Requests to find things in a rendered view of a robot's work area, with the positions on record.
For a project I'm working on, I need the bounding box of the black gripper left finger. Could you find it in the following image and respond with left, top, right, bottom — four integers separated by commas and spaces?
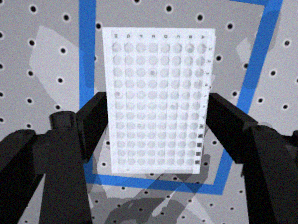
0, 92, 108, 224

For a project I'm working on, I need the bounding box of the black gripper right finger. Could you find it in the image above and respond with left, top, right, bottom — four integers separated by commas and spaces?
206, 93, 298, 224

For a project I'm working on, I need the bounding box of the blue tape outline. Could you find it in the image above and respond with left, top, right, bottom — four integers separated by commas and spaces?
79, 0, 283, 195

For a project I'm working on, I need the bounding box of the grey flat rectangular plate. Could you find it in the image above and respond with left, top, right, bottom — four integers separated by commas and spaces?
0, 0, 298, 224

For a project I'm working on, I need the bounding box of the white well plate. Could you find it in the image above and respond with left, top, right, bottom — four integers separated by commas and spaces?
102, 27, 216, 173

